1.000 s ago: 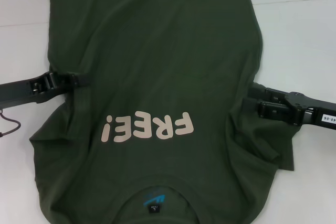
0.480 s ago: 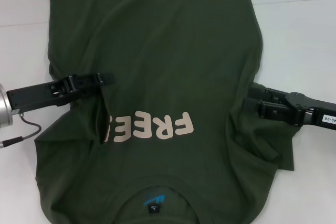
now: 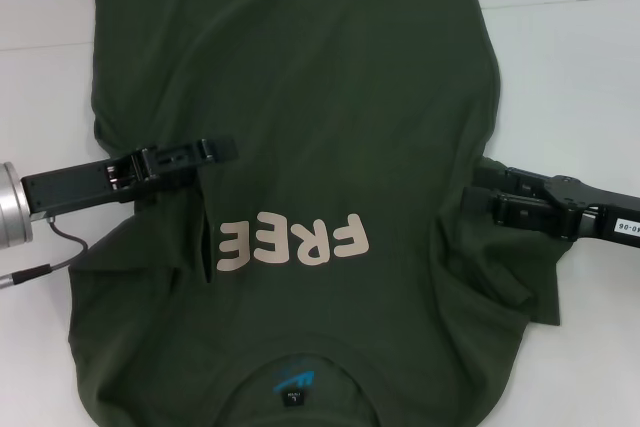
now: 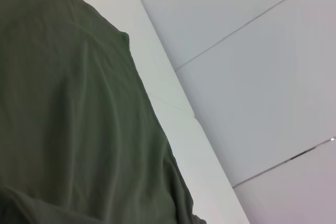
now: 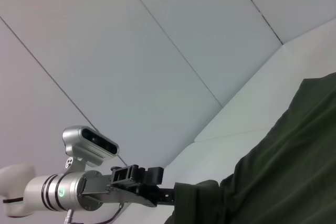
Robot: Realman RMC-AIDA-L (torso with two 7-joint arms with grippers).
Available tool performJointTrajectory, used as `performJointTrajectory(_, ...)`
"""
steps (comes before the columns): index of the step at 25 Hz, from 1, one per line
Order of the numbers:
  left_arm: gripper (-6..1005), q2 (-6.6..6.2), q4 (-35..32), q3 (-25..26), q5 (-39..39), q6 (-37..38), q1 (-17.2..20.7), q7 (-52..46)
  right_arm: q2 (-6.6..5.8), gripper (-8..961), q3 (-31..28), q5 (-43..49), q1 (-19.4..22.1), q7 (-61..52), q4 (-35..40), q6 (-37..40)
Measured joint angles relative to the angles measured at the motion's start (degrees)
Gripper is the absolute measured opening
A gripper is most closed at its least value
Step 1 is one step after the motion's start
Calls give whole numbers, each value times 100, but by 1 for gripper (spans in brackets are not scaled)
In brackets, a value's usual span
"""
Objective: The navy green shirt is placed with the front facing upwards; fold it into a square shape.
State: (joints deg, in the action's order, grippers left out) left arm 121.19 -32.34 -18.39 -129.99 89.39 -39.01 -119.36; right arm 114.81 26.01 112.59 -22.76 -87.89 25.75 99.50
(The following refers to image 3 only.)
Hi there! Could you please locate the grey left arm cable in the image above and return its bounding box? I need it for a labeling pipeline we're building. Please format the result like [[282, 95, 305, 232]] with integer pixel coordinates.
[[0, 215, 90, 289]]

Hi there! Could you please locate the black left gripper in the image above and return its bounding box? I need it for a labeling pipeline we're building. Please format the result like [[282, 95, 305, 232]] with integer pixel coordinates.
[[21, 134, 240, 219]]

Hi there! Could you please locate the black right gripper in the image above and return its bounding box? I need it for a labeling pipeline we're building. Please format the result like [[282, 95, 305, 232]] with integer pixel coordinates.
[[461, 163, 640, 249]]

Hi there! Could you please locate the dark green FREE t-shirt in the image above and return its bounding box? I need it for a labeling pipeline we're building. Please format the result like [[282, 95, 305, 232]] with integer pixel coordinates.
[[67, 0, 576, 427]]

